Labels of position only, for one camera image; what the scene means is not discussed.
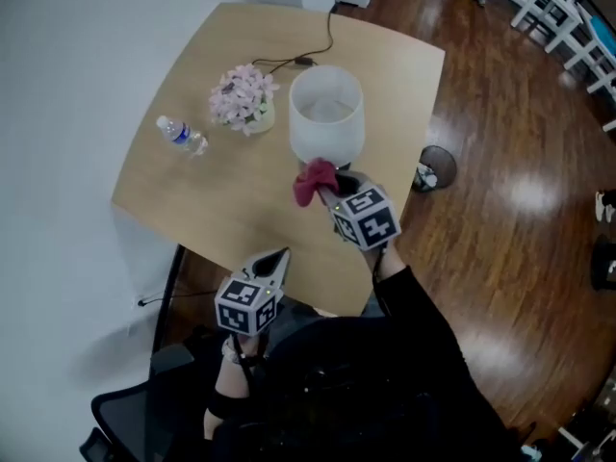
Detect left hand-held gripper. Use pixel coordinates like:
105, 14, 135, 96
214, 246, 293, 338

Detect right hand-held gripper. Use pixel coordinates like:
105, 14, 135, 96
318, 170, 403, 252

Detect pink cloth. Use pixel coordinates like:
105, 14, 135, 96
292, 158, 341, 210

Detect white table lamp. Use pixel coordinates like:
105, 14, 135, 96
287, 64, 366, 172

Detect person's left forearm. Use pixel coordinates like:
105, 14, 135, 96
201, 334, 264, 442

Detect person's right forearm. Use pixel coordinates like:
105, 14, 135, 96
373, 243, 466, 370

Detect person's blue jeans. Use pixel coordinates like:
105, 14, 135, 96
269, 295, 338, 326

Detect brown round waste bin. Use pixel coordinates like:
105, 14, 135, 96
412, 144, 457, 193

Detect black wristband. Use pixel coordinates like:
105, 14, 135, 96
206, 386, 252, 422

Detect pink flowers in cream pot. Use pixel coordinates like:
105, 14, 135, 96
208, 63, 282, 138

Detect person's black clothing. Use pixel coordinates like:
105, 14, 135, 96
167, 300, 528, 462

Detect clear water bottle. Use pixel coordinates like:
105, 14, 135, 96
154, 115, 210, 159

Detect black mesh headrest office chair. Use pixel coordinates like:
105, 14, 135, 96
79, 342, 222, 462

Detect white table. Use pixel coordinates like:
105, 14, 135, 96
495, 0, 586, 56
562, 2, 616, 98

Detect blue box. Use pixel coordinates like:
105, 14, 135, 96
590, 15, 616, 53

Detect silver bracelet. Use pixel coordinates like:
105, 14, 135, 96
220, 337, 243, 366

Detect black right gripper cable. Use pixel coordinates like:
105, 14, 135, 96
371, 241, 394, 318

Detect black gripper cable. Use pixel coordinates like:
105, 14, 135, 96
371, 241, 394, 318
231, 332, 270, 398

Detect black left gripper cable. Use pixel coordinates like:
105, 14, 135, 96
231, 332, 270, 398

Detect black floor cable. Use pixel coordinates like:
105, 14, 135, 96
137, 290, 227, 307

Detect black lamp power cable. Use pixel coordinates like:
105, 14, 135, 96
250, 10, 336, 75

